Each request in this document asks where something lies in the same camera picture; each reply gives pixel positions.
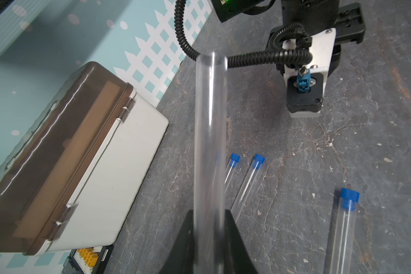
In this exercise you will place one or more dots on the blue stopper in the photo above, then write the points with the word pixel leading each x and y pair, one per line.
pixel 257 162
pixel 234 160
pixel 349 199

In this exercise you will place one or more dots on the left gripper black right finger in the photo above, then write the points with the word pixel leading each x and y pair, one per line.
pixel 237 259

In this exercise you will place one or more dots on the brown lid storage toolbox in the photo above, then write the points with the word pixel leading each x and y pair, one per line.
pixel 72 179

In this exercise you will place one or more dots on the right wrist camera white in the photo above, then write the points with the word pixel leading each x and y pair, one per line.
pixel 306 85

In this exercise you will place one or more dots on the clear test tube diagonal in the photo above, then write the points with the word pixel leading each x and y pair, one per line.
pixel 244 191

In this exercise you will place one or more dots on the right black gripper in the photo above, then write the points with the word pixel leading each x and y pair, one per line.
pixel 350 27

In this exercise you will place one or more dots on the black yellow battery charger board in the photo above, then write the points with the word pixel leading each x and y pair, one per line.
pixel 88 260

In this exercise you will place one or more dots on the clear test tube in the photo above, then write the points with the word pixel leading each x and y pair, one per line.
pixel 210 162
pixel 228 176
pixel 341 236

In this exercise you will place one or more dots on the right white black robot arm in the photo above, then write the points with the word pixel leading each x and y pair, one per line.
pixel 290 28

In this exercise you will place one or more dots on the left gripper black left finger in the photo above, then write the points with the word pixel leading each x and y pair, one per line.
pixel 181 256

